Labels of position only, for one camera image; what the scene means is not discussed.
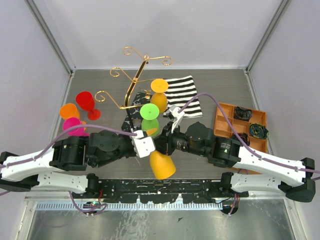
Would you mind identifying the black white striped cloth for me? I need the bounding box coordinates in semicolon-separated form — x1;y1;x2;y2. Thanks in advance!
164;75;203;118

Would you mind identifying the pink plastic wine glass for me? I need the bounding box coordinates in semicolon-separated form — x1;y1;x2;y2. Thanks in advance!
62;117;89;137

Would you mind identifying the rolled dark sock middle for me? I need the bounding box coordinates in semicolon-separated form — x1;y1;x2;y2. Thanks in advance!
231;132;251;146

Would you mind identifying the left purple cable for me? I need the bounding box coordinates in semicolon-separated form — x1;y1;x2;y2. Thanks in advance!
0;124;142;218

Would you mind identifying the gold wine glass rack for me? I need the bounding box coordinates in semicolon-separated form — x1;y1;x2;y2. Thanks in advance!
94;46;173;133

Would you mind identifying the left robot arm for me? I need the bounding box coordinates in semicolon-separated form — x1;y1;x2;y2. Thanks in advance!
0;130;137;198

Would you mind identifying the orange plastic wine glass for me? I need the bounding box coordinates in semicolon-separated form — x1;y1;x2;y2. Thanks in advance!
59;103;86;124

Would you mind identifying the rolled dark sock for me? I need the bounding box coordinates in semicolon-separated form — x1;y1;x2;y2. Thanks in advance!
249;123;269;140
233;106;253;122
231;132;251;146

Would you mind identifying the yellow wine glass cluster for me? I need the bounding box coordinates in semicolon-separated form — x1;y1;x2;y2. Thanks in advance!
149;150;176;180

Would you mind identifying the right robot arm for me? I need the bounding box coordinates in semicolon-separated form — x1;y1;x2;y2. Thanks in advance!
154;122;316;203

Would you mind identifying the rolled dark sock right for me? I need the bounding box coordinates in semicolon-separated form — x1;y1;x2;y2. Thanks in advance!
249;123;269;140

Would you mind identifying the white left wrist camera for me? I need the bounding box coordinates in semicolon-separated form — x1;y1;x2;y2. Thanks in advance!
130;130;156;158

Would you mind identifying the red plastic wine glass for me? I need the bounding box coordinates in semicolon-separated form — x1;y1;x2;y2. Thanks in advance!
75;91;101;121

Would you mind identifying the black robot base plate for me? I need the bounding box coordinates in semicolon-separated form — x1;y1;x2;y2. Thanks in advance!
72;179;235;204

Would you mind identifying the aluminium frame rail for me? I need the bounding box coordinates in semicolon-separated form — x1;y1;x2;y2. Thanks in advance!
25;179;255;216

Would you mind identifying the orange wooden compartment tray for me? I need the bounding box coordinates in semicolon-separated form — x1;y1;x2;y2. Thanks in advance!
213;102;268;153

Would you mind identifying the rolled dark sock top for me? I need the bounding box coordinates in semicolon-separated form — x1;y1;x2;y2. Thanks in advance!
233;106;253;122

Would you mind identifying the green plastic wine glass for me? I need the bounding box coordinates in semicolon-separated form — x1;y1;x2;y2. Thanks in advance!
139;103;160;137

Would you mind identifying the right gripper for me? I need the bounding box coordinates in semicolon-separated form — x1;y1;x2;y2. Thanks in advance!
153;121;207;157

